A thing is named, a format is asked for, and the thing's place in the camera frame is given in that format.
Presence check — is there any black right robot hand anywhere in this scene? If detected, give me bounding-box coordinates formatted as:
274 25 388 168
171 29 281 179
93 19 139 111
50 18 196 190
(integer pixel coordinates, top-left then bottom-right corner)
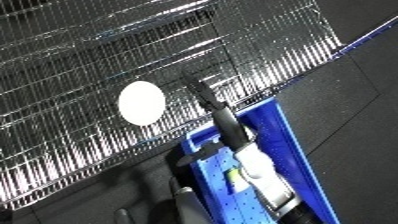
174 70 256 168

